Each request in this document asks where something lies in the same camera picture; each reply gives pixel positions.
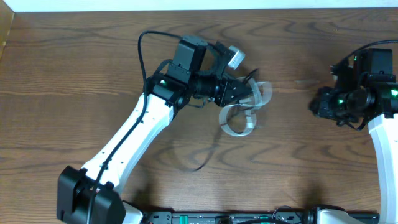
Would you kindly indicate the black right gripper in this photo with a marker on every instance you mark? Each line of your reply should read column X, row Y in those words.
column 323, row 98

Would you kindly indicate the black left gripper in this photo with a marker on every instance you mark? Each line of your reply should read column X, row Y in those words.
column 227, row 93

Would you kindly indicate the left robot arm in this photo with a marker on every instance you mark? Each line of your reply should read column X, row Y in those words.
column 92, row 194

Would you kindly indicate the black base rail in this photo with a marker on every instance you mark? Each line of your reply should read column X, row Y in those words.
column 168, row 217

